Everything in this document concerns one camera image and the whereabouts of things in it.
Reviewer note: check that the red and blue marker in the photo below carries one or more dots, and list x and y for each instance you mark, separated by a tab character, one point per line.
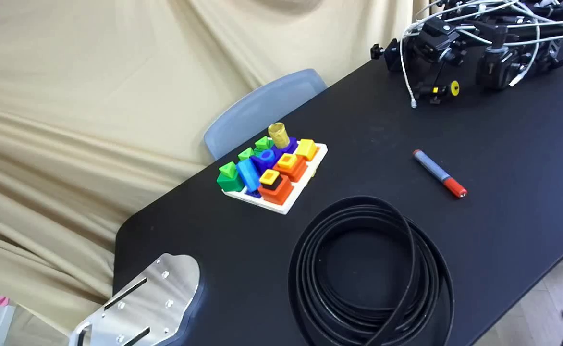
455	188

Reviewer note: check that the colourful shape sorter toy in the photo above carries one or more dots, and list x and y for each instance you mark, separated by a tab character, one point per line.
274	172

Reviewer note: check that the grey chair backrest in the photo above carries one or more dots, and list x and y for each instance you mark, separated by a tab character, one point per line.
262	107

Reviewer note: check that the silver metal mounting plate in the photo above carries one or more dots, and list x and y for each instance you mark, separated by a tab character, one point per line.
149	311

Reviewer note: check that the beige cloth backdrop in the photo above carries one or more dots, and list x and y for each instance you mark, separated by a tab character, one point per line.
105	107

